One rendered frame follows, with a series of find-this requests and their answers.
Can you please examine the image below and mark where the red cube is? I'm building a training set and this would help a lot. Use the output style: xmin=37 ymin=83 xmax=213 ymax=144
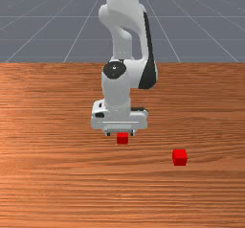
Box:
xmin=116 ymin=132 xmax=129 ymax=146
xmin=171 ymin=148 xmax=189 ymax=167

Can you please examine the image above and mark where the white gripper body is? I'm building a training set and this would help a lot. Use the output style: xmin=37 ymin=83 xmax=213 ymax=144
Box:
xmin=90 ymin=99 xmax=149 ymax=133

